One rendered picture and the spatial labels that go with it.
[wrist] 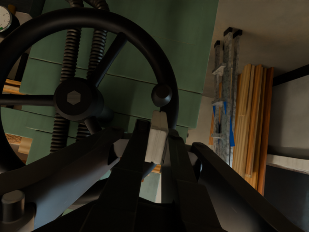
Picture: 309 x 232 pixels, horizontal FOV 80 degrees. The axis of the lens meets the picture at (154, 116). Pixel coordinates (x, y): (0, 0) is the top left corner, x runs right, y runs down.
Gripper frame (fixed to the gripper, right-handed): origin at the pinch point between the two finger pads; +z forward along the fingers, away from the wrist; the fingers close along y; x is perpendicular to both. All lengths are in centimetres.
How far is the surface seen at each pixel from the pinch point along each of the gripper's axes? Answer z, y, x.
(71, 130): 15.2, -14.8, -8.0
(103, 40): 18.6, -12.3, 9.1
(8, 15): 25.5, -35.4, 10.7
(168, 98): 3.8, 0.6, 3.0
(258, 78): 156, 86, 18
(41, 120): 15.5, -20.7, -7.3
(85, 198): 3.8, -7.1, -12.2
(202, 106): 287, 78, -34
